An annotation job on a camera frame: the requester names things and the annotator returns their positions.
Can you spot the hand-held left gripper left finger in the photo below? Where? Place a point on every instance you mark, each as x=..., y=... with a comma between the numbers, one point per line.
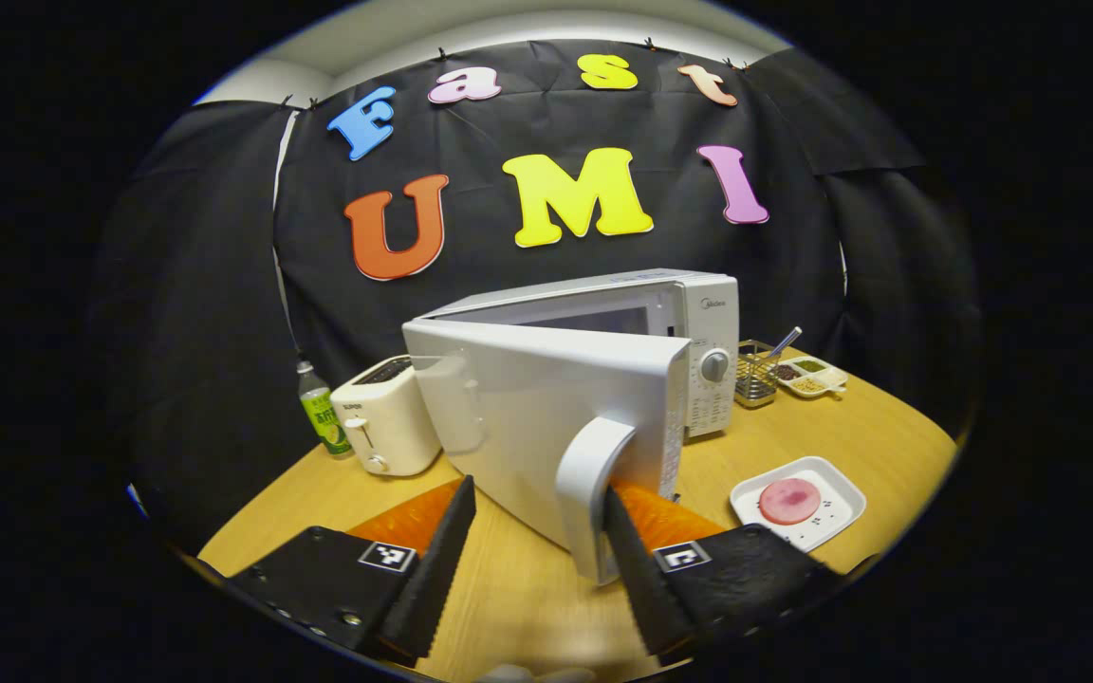
x=433, y=579

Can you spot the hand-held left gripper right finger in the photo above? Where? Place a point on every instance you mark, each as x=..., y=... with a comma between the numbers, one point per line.
x=646, y=588

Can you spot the pink round food slice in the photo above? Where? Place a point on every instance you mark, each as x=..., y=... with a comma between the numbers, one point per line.
x=789, y=501

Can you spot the white square plate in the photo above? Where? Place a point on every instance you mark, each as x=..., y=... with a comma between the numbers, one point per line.
x=836, y=517

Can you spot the white microwave oven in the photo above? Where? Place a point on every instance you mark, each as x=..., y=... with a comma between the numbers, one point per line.
x=546, y=398

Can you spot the white toaster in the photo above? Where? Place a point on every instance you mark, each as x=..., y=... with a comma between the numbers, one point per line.
x=395, y=427

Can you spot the green drink bottle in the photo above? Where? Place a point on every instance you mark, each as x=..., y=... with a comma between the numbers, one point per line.
x=324, y=417

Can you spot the white divided condiment tray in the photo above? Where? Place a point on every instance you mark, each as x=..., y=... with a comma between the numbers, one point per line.
x=812, y=379

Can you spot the metal spoon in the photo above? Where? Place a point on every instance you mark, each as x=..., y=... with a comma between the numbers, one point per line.
x=787, y=341

